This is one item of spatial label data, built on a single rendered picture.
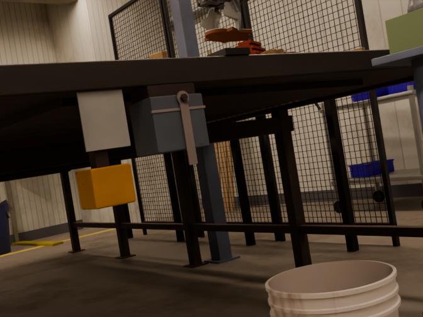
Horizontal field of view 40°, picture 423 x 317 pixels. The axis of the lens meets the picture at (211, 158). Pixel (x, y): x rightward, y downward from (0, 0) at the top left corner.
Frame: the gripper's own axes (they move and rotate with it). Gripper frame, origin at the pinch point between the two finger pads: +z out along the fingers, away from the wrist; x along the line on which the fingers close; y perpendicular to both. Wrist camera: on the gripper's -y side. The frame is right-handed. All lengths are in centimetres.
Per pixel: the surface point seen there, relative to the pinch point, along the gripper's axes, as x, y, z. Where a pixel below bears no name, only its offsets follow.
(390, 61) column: 39.9, -18.4, 16.2
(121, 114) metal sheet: 20, 50, 25
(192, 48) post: -165, -117, -43
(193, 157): 24, 36, 36
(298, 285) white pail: 20, 4, 70
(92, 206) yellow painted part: 20, 59, 43
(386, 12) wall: -180, -361, -92
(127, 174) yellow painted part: 22, 51, 38
